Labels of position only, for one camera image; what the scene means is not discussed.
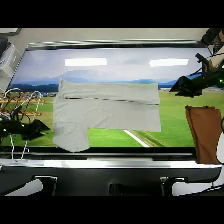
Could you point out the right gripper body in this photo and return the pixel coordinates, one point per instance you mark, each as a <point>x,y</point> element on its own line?
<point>190,86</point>

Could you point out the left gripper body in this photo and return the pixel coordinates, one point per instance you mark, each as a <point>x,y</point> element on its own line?
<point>32,128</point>

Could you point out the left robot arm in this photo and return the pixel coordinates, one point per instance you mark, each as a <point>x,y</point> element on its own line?
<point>23,189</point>

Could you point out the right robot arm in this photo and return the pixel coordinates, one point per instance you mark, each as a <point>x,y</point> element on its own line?
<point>213,78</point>

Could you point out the white clothes hanger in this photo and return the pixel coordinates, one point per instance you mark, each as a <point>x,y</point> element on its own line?
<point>13,146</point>

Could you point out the brown clothes hanger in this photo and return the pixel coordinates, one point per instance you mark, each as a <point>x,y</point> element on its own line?
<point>13,100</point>

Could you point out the brown garment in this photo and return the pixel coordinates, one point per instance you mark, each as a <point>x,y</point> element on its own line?
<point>206,133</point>

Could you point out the grey garment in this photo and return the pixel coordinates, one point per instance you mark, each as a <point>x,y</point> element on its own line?
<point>110,110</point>

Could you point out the silver frame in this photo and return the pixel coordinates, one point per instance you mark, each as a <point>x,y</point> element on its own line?
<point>100,164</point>

